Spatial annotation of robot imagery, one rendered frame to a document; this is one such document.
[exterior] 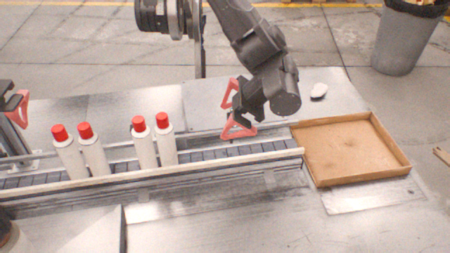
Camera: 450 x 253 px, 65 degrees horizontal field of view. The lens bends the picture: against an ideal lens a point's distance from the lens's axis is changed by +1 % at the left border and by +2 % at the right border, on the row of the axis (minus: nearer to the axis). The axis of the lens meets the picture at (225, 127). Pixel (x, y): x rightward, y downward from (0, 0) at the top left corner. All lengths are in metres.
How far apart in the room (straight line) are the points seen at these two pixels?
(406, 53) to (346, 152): 1.92
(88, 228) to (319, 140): 0.77
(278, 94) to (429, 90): 2.60
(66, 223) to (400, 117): 2.32
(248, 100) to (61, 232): 0.61
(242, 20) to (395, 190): 0.76
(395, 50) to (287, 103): 2.47
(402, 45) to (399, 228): 2.09
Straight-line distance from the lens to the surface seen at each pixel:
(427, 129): 2.79
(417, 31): 2.98
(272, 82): 0.62
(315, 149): 1.22
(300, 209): 1.07
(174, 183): 1.07
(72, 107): 1.46
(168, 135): 0.96
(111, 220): 1.01
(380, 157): 1.26
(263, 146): 1.13
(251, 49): 0.64
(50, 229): 1.06
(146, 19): 1.27
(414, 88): 3.14
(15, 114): 0.77
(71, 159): 1.03
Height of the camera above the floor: 1.71
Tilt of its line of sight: 44 degrees down
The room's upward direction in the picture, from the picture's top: straight up
